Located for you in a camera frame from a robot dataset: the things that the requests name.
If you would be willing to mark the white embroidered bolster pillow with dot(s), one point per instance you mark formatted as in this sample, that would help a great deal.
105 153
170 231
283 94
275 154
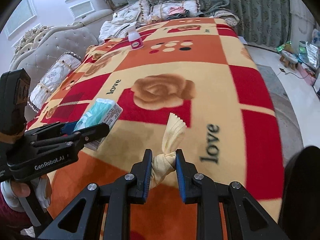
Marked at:
52 79

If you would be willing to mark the white pink spray bottle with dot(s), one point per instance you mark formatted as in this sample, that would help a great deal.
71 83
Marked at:
134 39

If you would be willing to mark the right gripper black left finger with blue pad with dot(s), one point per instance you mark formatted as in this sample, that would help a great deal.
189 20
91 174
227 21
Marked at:
103 211

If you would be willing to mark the small wooden stool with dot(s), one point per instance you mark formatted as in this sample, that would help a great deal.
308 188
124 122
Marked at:
289 60

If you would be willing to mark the yellow knotted cloth wrapper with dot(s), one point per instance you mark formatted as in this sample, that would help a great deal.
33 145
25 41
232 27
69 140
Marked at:
165 163

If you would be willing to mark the white floral pillow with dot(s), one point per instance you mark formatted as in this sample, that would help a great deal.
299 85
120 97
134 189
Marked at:
134 14

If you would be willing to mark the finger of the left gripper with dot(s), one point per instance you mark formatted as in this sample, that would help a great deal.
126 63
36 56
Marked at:
90 137
54 129

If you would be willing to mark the red orange patterned blanket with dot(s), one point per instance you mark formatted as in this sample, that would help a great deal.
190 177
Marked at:
197 69

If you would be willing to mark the grey patterned floor rug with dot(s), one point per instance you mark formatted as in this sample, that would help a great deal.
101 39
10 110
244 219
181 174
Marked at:
291 139

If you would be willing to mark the black round trash bin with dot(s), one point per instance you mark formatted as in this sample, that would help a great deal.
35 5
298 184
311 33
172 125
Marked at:
299 213

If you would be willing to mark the beige tufted headboard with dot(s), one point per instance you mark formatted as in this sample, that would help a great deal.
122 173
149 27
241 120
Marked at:
76 38

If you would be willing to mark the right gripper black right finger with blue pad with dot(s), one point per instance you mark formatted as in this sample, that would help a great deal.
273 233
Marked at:
223 211

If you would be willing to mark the white pink folded quilt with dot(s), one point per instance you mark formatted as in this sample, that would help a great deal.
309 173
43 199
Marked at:
161 12

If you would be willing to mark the gloved left hand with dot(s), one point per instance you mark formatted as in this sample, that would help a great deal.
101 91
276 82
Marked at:
12 191

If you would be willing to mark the silver foil bag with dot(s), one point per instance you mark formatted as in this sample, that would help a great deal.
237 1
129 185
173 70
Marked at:
309 54

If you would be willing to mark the teal tissue pack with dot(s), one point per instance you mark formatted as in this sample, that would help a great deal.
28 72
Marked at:
104 113

